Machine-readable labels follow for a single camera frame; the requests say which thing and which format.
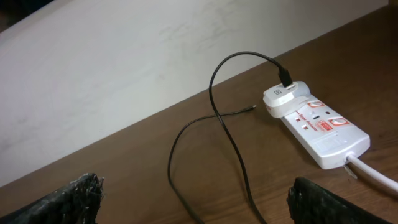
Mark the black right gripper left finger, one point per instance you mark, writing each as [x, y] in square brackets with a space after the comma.
[77, 202]

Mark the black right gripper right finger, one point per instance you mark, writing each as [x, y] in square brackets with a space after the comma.
[310, 203]

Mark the white usb charger adapter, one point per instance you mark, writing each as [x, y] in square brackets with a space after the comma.
[281, 101]

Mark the white power strip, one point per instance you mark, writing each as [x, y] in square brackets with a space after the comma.
[326, 135]

